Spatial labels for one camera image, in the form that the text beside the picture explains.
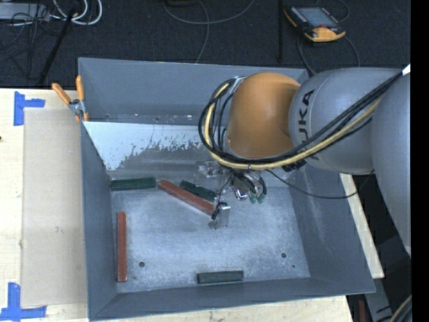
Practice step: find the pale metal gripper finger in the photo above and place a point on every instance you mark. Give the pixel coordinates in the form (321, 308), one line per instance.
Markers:
(214, 225)
(225, 216)

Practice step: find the grey metal bin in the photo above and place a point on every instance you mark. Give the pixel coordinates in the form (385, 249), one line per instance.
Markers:
(201, 243)

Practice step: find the dark green flat block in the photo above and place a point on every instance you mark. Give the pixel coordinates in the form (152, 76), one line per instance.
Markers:
(133, 183)
(198, 190)
(220, 276)

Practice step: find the red-brown flat block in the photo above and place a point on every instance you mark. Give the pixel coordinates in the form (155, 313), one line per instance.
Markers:
(122, 247)
(186, 196)

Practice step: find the pale flat board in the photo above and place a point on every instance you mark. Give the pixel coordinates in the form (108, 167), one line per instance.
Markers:
(53, 196)

